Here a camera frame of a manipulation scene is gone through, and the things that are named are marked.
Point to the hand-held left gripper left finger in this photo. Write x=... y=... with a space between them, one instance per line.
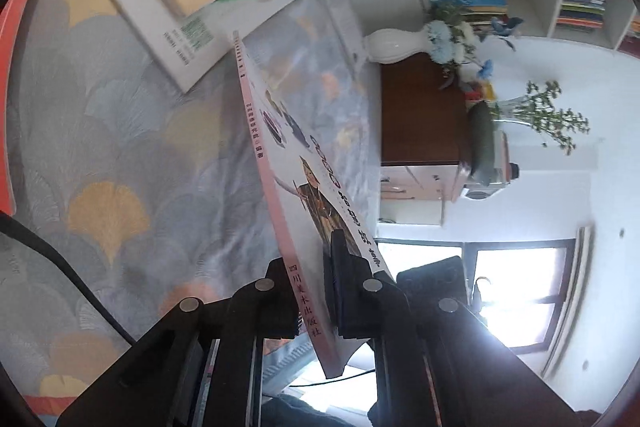
x=280 y=302

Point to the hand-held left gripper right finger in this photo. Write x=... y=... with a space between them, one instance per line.
x=340 y=277

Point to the pink-spine illustrated book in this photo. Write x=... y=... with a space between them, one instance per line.
x=300 y=187

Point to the brown-top nightstand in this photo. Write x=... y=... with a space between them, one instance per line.
x=420 y=117

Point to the window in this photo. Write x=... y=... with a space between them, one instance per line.
x=520 y=282

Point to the dark green vase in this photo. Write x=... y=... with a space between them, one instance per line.
x=482 y=142

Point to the colourful small toy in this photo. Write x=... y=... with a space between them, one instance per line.
x=480 y=88

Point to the green plant sprigs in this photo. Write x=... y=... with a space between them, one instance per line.
x=545 y=112

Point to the blue white flower bouquet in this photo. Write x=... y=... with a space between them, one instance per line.
x=450 y=37

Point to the white book with green barcode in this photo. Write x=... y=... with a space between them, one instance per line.
x=150 y=37

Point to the red book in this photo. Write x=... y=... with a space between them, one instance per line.
x=15 y=82

